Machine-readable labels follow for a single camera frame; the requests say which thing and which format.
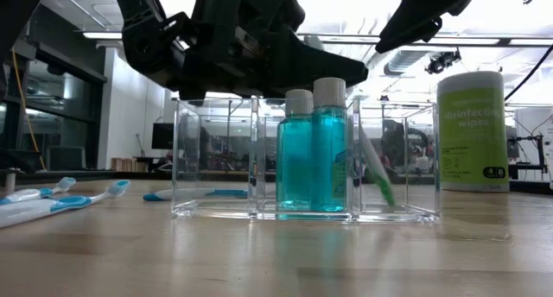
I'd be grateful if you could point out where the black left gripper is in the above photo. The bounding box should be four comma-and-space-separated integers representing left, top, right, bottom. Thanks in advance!
112, 0, 371, 102

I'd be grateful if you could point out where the teal mouthwash bottle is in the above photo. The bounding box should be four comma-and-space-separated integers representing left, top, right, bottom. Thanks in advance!
276, 88, 315, 212
310, 77, 349, 213

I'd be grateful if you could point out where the clear acrylic three-compartment organizer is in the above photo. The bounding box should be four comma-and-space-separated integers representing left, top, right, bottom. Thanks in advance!
171, 97, 442, 224

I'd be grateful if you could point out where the green and white toothbrush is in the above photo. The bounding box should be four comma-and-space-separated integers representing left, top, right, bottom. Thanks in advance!
357, 123, 397, 207

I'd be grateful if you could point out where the blue and white toothbrush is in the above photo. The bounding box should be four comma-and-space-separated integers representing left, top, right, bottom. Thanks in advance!
0, 180, 131, 230
0, 177, 78, 205
143, 187, 250, 202

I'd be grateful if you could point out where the person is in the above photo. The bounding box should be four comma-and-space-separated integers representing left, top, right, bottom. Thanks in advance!
382, 119, 429, 169

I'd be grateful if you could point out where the green disinfecting wipes canister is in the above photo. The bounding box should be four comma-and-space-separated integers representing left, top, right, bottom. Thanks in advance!
436, 71, 511, 193

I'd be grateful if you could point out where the black computer monitor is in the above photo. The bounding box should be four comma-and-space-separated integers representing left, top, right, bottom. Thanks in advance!
151, 123, 175, 150

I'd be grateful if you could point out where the wooden crate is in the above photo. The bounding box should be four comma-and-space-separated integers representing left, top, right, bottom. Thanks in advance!
111, 157, 150, 173

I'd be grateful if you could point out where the black ceiling mounted camera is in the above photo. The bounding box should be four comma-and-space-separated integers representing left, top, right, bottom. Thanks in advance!
425, 50, 462, 76

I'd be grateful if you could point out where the black cable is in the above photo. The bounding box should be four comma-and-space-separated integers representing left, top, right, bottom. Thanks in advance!
504, 44, 553, 102

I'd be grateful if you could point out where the black table edge rail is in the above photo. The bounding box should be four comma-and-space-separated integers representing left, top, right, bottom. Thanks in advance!
16, 170, 174, 182

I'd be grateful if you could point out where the yellow cable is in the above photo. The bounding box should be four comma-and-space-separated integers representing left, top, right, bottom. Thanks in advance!
11, 46, 47, 171

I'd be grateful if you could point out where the white cylindrical post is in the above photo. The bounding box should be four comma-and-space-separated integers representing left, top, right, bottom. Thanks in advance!
3, 167, 22, 197

